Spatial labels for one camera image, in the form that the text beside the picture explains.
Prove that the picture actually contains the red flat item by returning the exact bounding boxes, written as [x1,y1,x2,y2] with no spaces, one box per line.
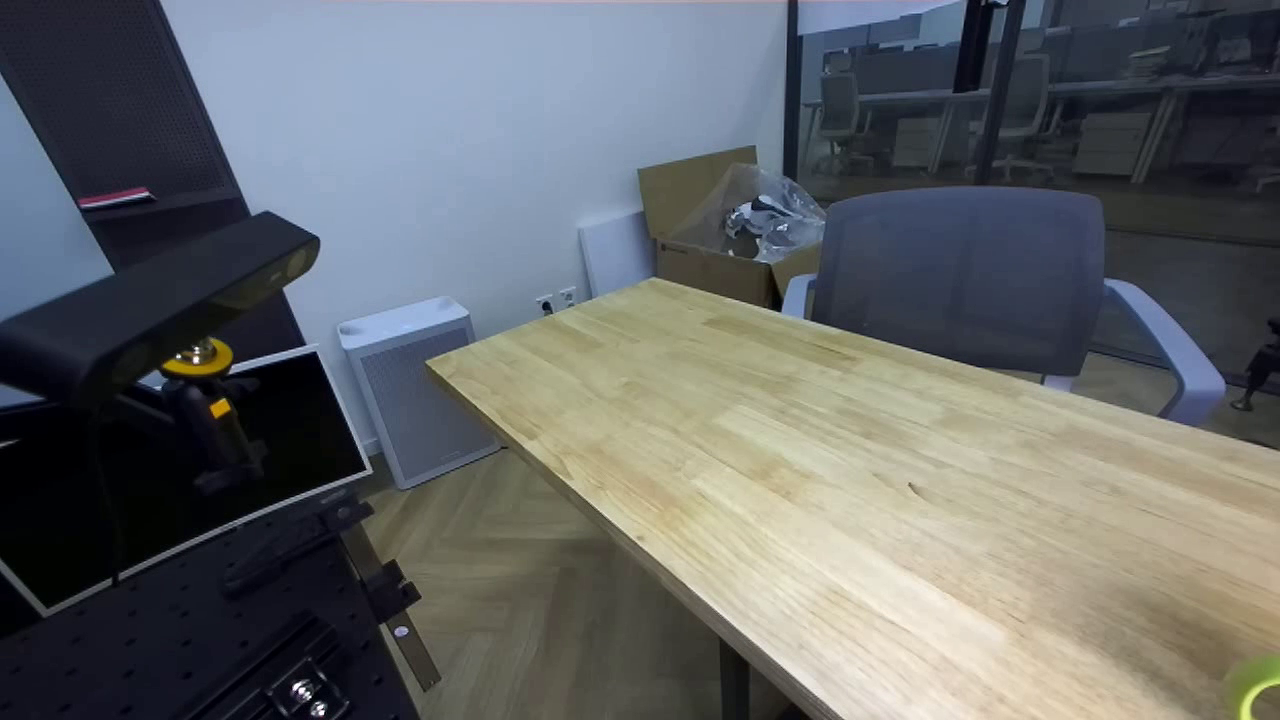
[78,185,162,214]

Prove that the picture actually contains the black metal clamp bracket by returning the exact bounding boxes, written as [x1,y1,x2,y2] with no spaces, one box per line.
[336,514,443,696]

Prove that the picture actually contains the brown cardboard box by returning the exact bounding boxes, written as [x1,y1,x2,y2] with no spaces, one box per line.
[636,144,830,311]

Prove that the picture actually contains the black wall shelf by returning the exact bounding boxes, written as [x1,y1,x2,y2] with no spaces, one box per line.
[0,0,313,371]

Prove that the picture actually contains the black perforated breadboard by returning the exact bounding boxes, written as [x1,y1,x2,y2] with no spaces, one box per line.
[0,490,434,720]

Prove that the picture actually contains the black tripod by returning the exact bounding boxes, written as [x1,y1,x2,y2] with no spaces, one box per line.
[1232,317,1280,417]

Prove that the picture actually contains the black screen white frame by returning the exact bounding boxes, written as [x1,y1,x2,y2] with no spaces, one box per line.
[0,338,375,618]

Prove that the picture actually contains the clear plastic bag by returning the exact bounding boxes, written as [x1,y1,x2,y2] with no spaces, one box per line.
[685,164,833,262]

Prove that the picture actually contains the black button box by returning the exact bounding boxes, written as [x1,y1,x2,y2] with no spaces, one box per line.
[217,617,358,720]

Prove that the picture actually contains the black stereo camera bar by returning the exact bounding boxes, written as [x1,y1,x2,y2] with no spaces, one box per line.
[0,206,326,404]

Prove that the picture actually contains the white air purifier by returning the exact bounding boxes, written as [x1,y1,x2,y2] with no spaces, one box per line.
[334,297,503,490]

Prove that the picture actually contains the black table leg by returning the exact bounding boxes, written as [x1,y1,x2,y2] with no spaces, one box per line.
[717,635,752,720]

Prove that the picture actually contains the lime green printed mug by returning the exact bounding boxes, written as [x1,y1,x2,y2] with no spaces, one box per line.
[1215,650,1280,720]

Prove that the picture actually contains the white flat panel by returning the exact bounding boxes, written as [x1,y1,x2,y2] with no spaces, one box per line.
[572,205,659,300]

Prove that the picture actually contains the black window frame post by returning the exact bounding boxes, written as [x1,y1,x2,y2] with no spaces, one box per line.
[782,0,808,185]

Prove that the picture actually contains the black yellow camera mount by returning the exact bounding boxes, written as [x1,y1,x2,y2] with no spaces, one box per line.
[134,335,274,496]

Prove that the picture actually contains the grey office chair white arms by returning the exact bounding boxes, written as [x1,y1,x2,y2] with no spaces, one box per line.
[782,185,1232,432]

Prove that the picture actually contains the white wall outlet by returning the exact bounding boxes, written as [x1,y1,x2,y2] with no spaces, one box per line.
[536,279,585,320]

